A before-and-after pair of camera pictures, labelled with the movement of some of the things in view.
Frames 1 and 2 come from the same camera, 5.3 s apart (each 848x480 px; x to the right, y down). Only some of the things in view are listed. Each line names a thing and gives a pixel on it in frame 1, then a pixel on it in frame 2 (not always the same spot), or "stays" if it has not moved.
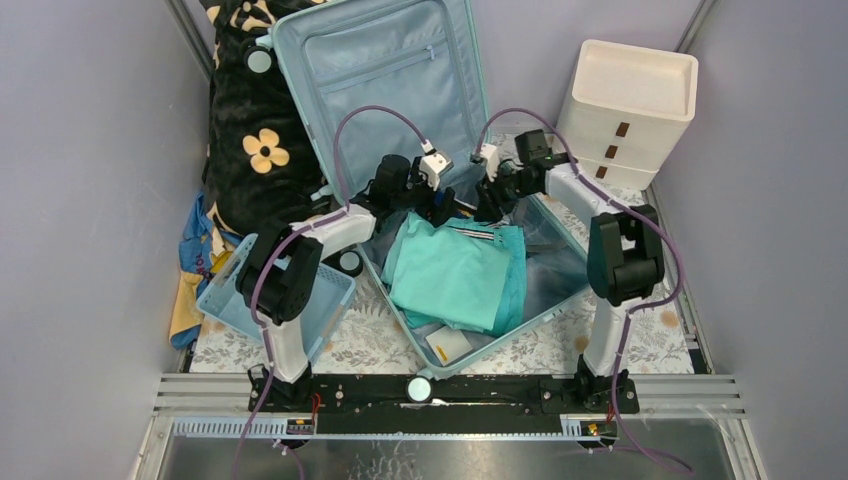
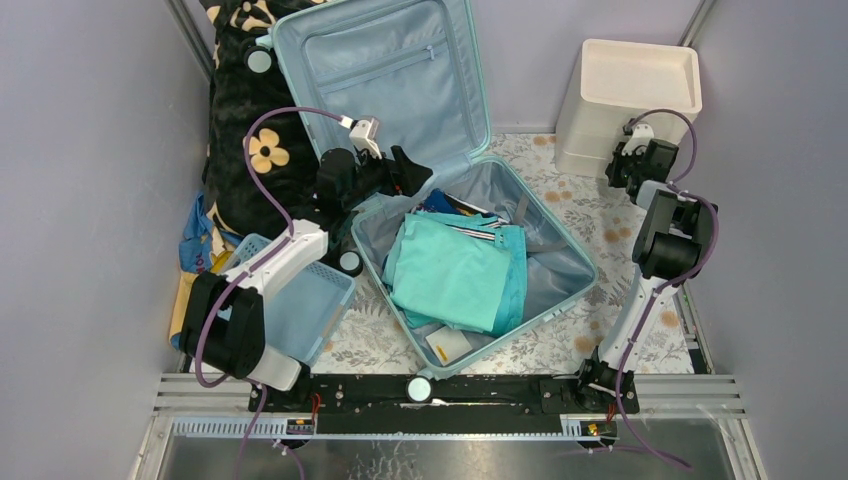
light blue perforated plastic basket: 329,289 stays
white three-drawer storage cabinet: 629,107 stays
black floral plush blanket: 260,170 stays
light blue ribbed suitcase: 393,98 stays
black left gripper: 431,201 → 389,175
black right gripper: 490,199 → 616,159
